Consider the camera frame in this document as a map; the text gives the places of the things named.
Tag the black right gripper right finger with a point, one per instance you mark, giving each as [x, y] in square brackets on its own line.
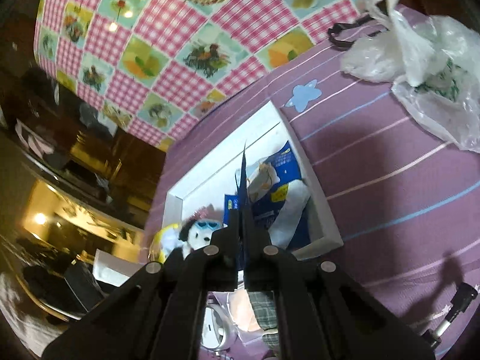
[322, 314]

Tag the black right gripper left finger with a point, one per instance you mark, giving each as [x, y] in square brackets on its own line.
[158, 312]

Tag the yellow wet wipes pack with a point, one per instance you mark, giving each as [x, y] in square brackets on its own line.
[164, 242]

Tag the clear bag beige sponge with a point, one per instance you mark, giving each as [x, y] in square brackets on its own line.
[241, 311]

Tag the white dog plush toy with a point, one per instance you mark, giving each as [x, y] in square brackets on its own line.
[197, 233]

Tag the white eye mask sachet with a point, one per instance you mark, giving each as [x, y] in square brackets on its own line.
[284, 226]

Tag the pink bubble wrap pouch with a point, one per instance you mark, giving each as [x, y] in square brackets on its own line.
[206, 213]

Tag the large blue eye mask pack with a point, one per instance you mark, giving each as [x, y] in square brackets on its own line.
[277, 194]

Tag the small blue sachet pack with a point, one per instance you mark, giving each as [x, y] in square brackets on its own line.
[243, 202]

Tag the white paper bag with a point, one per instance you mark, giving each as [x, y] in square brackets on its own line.
[112, 270]

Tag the white cardboard box tray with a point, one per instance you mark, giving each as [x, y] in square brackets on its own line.
[236, 166]

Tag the purple pump bottle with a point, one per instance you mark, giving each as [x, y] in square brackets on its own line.
[465, 294]

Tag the dark wooden cabinet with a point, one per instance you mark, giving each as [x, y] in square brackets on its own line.
[114, 172]

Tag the pink checkered tablecloth board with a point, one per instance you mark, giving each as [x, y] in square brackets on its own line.
[155, 68]

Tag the clear plastic bag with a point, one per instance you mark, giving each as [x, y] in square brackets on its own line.
[433, 67]

